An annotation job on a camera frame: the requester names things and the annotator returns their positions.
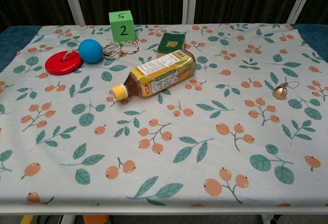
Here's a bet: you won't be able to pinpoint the floral print tablecloth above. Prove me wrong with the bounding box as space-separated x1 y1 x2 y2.
0 23 328 208

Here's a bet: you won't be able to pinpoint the braided rope loops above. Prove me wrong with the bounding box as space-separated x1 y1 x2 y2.
101 40 139 60

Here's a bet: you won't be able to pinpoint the yellow capped tea bottle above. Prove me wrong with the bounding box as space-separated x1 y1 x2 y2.
111 50 196 100

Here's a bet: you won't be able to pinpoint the green and yellow sponge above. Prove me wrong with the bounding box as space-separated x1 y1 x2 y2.
156 32 187 58

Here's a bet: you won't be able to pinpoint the blue ball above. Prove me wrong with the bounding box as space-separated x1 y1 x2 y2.
78 39 104 64

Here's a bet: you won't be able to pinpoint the red disc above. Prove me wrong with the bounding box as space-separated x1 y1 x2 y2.
45 50 84 76

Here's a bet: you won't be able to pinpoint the white folding screen frame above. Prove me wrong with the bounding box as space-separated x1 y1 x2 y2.
60 0 320 26

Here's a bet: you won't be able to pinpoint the orange object under table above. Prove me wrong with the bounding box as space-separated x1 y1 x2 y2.
83 215 109 224

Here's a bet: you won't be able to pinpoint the small gold bell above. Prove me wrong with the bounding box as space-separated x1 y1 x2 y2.
272 77 300 99

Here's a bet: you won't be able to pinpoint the green numbered foam cube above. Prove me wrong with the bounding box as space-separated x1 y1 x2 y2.
108 10 136 43

